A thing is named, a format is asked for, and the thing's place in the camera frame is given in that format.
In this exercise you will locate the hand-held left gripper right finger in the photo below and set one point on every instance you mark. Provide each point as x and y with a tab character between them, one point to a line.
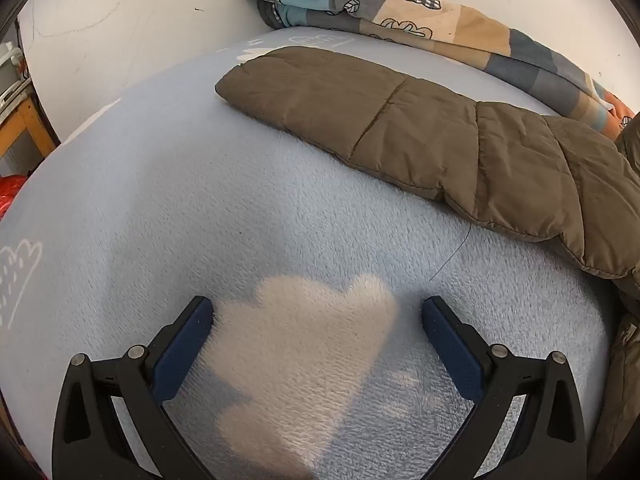
452	350

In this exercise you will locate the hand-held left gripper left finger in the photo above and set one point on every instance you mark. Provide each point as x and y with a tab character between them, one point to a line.
182	345

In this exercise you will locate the brown quilted jacket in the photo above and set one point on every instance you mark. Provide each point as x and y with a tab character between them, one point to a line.
400	130

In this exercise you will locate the light blue cloud bed sheet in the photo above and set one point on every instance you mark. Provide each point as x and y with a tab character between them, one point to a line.
150	210

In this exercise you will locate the red plastic basket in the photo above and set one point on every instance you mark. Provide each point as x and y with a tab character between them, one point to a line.
10	195

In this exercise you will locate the wooden shelf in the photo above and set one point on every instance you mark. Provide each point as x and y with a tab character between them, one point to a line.
35	125

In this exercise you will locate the white grey appliance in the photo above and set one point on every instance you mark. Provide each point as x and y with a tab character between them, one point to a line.
7	67

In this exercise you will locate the patchwork rolled quilt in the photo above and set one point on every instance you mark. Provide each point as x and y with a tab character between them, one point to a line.
450	15

